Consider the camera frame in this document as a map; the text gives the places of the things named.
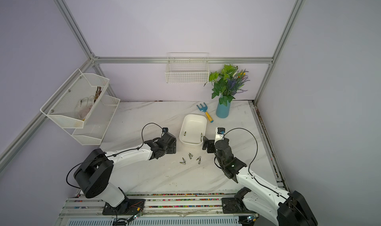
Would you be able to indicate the teal yellow toy rake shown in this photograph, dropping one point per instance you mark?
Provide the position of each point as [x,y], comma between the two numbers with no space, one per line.
[203,108]

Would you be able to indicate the brown dried twigs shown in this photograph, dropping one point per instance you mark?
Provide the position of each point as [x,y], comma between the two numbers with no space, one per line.
[98,93]

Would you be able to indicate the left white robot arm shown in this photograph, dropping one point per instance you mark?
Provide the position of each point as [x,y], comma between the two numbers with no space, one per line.
[93,174]

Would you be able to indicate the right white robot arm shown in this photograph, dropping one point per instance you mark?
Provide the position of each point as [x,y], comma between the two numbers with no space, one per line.
[257,195]

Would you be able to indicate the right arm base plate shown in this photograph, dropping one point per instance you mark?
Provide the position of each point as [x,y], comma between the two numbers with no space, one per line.
[233,205]

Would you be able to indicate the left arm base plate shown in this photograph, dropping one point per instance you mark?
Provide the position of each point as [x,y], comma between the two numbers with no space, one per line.
[127,207]

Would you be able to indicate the artificial green plant bouquet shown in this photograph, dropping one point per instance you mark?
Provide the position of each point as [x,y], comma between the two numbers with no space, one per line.
[228,82]

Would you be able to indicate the clear plastic bag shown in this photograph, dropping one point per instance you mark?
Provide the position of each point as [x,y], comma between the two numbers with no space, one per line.
[83,107]

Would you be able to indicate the aluminium frame corner post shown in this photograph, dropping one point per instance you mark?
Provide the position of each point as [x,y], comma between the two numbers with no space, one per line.
[279,48]

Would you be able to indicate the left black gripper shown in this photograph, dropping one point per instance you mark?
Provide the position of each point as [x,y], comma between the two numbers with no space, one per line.
[173,148]

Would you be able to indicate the upper white mesh shelf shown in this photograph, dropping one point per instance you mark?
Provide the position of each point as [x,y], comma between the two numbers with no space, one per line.
[60,107]

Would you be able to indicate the teal cylindrical vase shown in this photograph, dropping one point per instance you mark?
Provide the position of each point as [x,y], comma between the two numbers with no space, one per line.
[223,107]

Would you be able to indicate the lower white mesh shelf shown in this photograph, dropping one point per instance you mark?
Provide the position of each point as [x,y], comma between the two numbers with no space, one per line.
[97,124]

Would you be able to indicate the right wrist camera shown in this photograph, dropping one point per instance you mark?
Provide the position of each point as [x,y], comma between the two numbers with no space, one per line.
[220,132]

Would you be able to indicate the white wire wall basket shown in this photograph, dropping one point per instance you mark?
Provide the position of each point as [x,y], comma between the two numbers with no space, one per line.
[187,68]

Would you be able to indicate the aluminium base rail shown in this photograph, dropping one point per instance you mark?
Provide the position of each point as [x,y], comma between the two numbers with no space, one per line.
[176,204]

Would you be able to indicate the white mesh shelf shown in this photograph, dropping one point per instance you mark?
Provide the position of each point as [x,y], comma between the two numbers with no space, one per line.
[97,124]
[60,107]

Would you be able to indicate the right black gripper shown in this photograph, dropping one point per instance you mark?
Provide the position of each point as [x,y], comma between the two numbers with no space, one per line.
[207,141]

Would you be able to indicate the white plastic storage box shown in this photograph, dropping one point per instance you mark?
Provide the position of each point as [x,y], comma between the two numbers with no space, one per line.
[194,125]

